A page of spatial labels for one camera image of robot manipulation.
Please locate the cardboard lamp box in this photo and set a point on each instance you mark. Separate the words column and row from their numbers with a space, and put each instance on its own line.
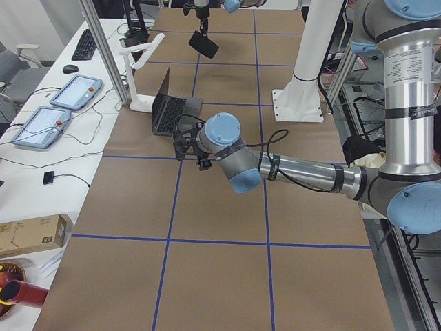
column 33, row 235

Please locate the lower blue teach pendant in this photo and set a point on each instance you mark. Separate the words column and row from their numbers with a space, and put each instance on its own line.
column 42, row 128

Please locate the small black puck device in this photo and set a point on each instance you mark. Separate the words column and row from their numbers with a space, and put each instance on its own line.
column 48, row 177

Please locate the grey laptop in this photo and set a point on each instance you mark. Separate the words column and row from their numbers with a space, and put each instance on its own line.
column 168, row 110

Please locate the black keyboard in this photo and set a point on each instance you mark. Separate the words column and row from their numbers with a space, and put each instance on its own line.
column 85, row 47

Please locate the person in cream sweater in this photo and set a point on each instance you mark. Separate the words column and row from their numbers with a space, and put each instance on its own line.
column 365, row 155

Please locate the grey office chair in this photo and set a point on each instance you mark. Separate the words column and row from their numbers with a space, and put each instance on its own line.
column 20, row 76

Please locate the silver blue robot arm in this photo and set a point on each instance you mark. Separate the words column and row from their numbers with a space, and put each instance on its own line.
column 405, row 32
column 229, row 5

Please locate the blue teach pendant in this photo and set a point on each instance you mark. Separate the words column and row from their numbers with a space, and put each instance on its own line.
column 77, row 92
column 42, row 128

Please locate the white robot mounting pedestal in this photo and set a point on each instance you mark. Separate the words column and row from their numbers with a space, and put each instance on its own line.
column 299, row 101

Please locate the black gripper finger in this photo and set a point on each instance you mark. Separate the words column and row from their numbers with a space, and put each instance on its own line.
column 204, row 27

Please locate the upper blue teach pendant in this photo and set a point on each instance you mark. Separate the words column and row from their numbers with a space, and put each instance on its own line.
column 77, row 92

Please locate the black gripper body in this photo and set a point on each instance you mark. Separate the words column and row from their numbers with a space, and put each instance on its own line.
column 200, row 12
column 203, row 163

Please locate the aluminium frame post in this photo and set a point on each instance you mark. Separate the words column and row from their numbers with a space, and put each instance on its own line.
column 94, row 24

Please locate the black mouse pad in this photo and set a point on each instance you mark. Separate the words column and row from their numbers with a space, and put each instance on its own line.
column 203, row 45

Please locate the black desk mouse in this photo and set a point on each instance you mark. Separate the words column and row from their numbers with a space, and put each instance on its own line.
column 70, row 68

